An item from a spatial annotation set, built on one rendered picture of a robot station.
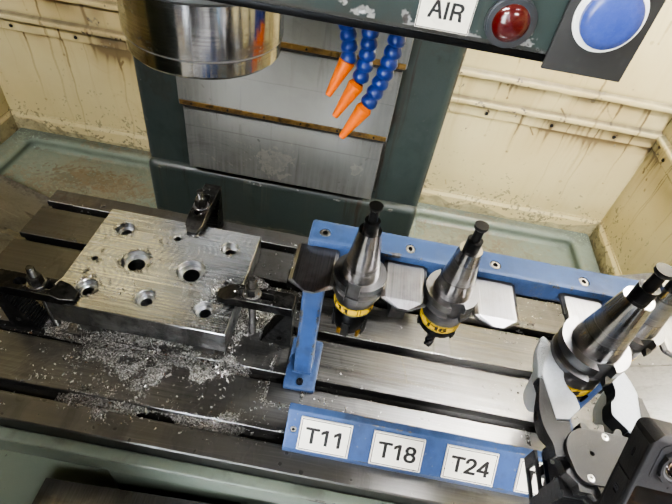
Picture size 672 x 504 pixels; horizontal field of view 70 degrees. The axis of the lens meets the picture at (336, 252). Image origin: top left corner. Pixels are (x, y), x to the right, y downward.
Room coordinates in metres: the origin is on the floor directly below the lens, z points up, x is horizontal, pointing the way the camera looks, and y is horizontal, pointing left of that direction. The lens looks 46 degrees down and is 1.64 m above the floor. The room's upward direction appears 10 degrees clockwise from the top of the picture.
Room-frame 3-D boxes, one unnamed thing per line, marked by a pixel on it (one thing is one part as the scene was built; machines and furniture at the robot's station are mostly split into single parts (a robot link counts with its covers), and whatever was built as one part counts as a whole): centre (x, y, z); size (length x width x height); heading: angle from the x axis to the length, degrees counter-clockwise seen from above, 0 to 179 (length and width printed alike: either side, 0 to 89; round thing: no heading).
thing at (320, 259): (0.39, 0.02, 1.21); 0.07 x 0.05 x 0.01; 179
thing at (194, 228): (0.68, 0.27, 0.97); 0.13 x 0.03 x 0.15; 179
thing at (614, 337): (0.28, -0.25, 1.33); 0.04 x 0.04 x 0.07
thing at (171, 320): (0.53, 0.29, 0.97); 0.29 x 0.23 x 0.05; 89
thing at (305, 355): (0.44, 0.02, 1.05); 0.10 x 0.05 x 0.30; 179
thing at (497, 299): (0.38, -0.20, 1.21); 0.07 x 0.05 x 0.01; 179
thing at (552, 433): (0.21, -0.22, 1.26); 0.09 x 0.05 x 0.02; 13
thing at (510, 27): (0.28, -0.07, 1.55); 0.02 x 0.01 x 0.02; 89
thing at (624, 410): (0.26, -0.28, 1.24); 0.09 x 0.03 x 0.06; 166
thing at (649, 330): (0.38, -0.36, 1.26); 0.04 x 0.04 x 0.07
